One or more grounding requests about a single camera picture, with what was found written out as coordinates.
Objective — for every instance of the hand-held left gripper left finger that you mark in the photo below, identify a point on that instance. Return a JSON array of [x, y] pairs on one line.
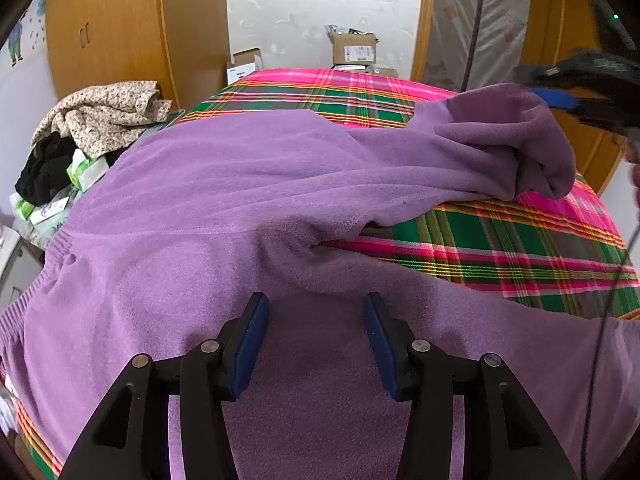
[[250, 345]]

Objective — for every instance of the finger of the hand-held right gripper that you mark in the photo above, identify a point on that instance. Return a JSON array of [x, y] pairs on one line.
[[575, 72], [565, 101]]

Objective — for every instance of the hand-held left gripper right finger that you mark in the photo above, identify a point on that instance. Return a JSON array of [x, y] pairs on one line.
[[380, 345]]

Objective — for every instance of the purple sweater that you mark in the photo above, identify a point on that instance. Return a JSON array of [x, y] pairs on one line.
[[200, 210]]

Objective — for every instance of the wooden door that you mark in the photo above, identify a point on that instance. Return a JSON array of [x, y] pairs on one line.
[[550, 10]]

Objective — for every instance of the clear plastic door curtain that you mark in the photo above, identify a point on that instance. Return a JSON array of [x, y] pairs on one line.
[[480, 10]]

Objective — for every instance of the pink plaid bed sheet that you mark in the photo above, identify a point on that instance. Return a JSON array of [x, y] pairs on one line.
[[500, 260]]

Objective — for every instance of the white plastic package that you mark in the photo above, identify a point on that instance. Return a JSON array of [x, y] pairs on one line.
[[365, 70]]

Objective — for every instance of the brown labelled cardboard box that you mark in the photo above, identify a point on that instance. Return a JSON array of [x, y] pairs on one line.
[[354, 50]]

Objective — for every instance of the folding table with printed top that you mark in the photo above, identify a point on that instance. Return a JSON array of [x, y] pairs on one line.
[[50, 232]]

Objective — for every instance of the green tissue pack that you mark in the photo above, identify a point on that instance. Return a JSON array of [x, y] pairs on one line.
[[22, 205], [87, 170]]

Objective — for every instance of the white lotion tube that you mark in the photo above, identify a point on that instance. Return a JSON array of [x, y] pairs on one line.
[[50, 210]]

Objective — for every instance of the white floral quilt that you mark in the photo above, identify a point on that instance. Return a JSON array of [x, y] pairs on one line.
[[6, 410]]

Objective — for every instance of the grey drawer cabinet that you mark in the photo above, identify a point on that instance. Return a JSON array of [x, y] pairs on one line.
[[7, 260]]

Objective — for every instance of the black garment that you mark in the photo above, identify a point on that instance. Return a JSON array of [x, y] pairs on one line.
[[42, 175]]

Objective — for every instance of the beige floral garment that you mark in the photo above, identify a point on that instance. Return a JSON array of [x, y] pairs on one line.
[[105, 115]]

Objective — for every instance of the white open cardboard box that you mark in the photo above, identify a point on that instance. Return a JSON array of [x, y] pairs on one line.
[[245, 67]]

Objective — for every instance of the wooden wardrobe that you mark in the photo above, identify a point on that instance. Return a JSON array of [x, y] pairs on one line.
[[110, 25]]

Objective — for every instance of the cartoon wall sticker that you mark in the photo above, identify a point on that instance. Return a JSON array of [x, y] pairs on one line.
[[16, 42]]

